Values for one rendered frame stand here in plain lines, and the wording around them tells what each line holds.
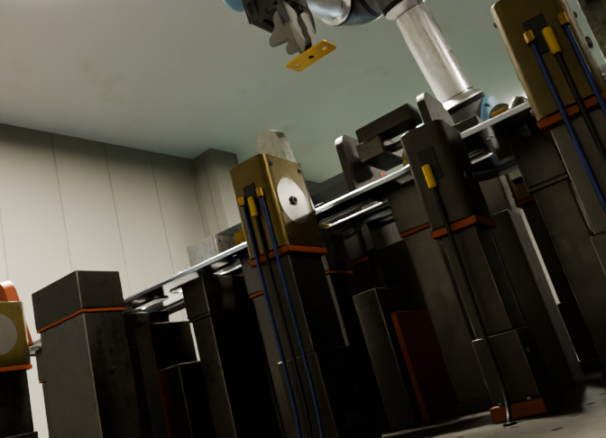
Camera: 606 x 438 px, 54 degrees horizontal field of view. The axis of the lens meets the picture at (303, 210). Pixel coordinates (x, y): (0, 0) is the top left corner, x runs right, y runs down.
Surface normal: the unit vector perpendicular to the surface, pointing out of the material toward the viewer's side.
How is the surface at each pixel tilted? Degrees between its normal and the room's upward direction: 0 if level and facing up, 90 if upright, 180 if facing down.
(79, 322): 90
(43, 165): 90
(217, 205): 90
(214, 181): 90
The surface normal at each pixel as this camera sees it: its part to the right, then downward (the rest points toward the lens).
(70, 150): 0.75, -0.38
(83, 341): -0.56, -0.11
